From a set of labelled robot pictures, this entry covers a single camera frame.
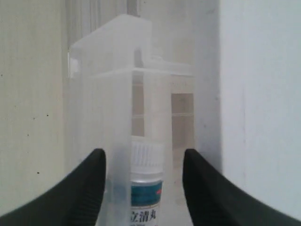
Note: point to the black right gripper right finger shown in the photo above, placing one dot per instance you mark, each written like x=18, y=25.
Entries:
x=212, y=200

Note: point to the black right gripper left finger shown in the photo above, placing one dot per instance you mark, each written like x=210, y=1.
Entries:
x=75, y=201

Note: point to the white teal medicine bottle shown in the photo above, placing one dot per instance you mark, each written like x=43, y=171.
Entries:
x=147, y=168

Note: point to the clear drawer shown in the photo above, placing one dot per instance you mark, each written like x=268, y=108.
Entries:
x=119, y=92

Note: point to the white plastic drawer cabinet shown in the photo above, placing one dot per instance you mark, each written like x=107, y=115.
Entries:
x=187, y=31

